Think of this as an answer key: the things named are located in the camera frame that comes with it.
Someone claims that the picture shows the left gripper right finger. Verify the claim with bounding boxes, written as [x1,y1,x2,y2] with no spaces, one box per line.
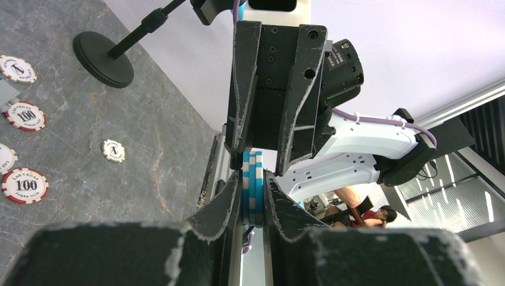
[264,171,484,285]

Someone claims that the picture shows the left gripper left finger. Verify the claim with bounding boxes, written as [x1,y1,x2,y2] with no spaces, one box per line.
[4,171,242,285]

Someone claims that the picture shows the blue 10 poker chip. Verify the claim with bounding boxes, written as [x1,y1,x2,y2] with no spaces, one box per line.
[242,151,250,224]
[248,151,256,226]

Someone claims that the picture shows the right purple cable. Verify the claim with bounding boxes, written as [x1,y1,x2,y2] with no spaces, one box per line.
[333,108,438,148]

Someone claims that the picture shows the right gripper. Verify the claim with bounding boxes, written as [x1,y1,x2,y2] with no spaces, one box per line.
[225,20,364,177]

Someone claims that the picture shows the red 100 poker chip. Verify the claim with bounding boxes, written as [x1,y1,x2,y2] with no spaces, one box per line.
[1,168,49,204]

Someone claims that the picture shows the white poker chip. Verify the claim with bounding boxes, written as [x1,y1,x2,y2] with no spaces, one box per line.
[0,144,18,175]

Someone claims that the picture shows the seated person in background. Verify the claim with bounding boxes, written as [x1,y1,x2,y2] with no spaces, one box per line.
[321,186,398,228]

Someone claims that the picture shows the grey poker chip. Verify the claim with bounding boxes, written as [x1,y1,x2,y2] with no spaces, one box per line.
[1,55,37,84]
[101,139,126,163]

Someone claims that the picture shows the blue grey lego block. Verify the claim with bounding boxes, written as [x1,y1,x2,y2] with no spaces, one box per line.
[0,79,20,113]

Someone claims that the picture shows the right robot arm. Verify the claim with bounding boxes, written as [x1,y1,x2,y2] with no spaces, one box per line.
[225,21,441,201]

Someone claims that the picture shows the blue microphone on stand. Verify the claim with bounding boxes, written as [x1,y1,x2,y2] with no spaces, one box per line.
[72,0,245,89]

